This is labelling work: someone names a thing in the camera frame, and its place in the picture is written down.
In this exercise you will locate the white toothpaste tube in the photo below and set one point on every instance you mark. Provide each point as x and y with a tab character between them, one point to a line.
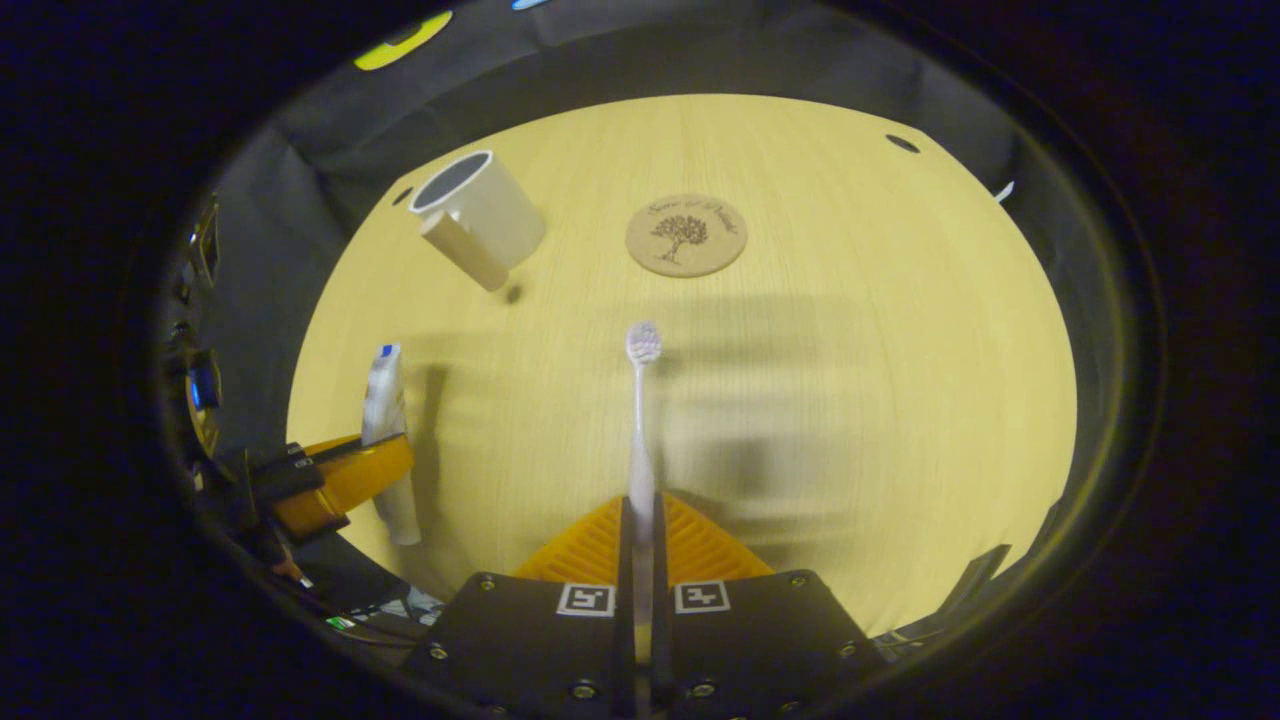
383	400

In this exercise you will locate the round cork coaster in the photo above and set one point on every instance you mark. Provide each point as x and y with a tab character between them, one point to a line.
687	235

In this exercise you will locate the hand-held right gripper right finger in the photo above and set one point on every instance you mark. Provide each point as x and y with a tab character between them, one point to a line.
660	570

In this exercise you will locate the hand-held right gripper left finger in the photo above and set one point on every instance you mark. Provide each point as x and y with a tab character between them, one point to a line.
625	570

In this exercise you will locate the black backdrop cloth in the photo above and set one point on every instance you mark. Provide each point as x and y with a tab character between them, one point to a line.
300	200

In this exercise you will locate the white cup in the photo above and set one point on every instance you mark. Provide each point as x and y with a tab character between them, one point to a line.
500	215

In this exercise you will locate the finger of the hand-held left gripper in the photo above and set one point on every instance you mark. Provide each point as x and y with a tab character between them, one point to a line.
340	480

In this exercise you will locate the white toothbrush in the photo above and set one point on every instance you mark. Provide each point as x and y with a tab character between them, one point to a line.
641	440

